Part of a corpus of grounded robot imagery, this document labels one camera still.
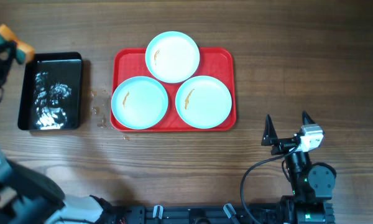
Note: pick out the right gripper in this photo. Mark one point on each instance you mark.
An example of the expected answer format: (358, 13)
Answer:
(270, 138)

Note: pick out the green orange sponge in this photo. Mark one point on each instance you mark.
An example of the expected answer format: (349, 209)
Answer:
(24, 52)

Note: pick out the white plate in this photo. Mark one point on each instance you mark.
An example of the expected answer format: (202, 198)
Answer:
(172, 57)
(203, 102)
(139, 102)

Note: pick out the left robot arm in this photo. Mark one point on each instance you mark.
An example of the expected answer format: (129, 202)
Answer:
(27, 196)

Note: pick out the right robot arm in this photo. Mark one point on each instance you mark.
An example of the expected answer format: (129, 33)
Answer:
(312, 183)

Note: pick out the red plastic tray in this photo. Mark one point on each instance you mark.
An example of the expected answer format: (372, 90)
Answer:
(216, 62)

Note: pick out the black rectangular water basin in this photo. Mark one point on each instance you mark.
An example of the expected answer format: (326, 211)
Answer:
(51, 92)

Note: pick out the white plate top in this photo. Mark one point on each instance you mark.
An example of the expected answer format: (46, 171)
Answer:
(172, 57)

